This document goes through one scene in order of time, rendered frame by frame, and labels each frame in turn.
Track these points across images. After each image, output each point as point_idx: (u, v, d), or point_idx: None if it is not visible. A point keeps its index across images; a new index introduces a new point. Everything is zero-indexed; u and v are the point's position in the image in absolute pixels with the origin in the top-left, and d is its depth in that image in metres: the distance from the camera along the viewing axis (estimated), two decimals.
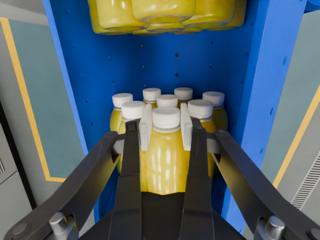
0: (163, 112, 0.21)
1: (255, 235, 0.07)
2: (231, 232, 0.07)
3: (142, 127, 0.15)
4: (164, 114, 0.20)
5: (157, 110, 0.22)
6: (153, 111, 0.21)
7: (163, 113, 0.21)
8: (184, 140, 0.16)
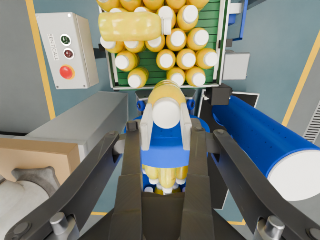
0: (164, 121, 0.22)
1: (255, 235, 0.07)
2: (231, 232, 0.07)
3: (143, 127, 0.15)
4: (165, 126, 0.22)
5: (157, 114, 0.21)
6: (154, 118, 0.22)
7: (163, 122, 0.22)
8: (183, 140, 0.16)
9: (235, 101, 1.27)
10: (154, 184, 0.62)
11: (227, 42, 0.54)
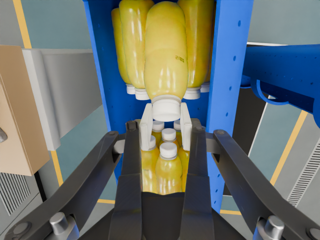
0: None
1: (255, 235, 0.07)
2: (231, 232, 0.07)
3: (143, 127, 0.15)
4: None
5: None
6: None
7: None
8: (183, 140, 0.16)
9: (259, 46, 0.97)
10: (145, 99, 0.34)
11: None
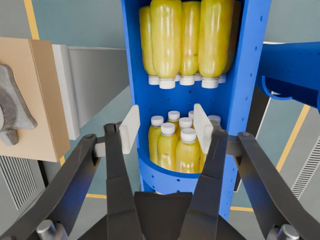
0: None
1: None
2: (231, 232, 0.07)
3: (122, 130, 0.15)
4: None
5: None
6: None
7: None
8: (203, 143, 0.16)
9: (263, 45, 1.01)
10: (168, 88, 0.38)
11: None
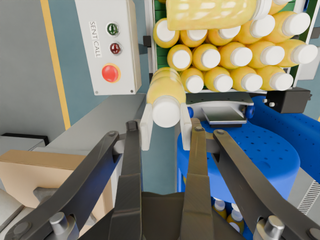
0: (209, 62, 0.36)
1: (255, 235, 0.07)
2: (231, 232, 0.07)
3: (143, 127, 0.15)
4: (210, 66, 0.36)
5: (206, 58, 0.36)
6: (204, 61, 0.36)
7: (209, 63, 0.36)
8: (183, 140, 0.16)
9: None
10: (168, 101, 0.21)
11: (314, 32, 0.41)
